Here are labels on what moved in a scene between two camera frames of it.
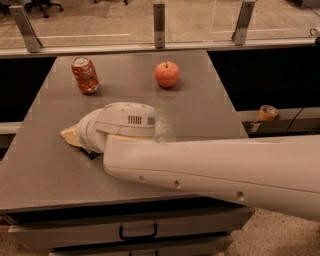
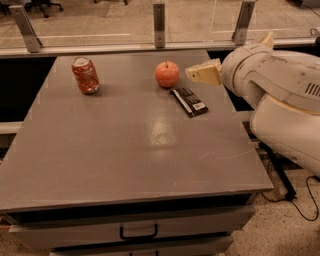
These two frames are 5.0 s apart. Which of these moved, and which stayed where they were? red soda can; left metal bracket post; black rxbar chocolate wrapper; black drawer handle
Moved: black rxbar chocolate wrapper
Stayed: black drawer handle; red soda can; left metal bracket post
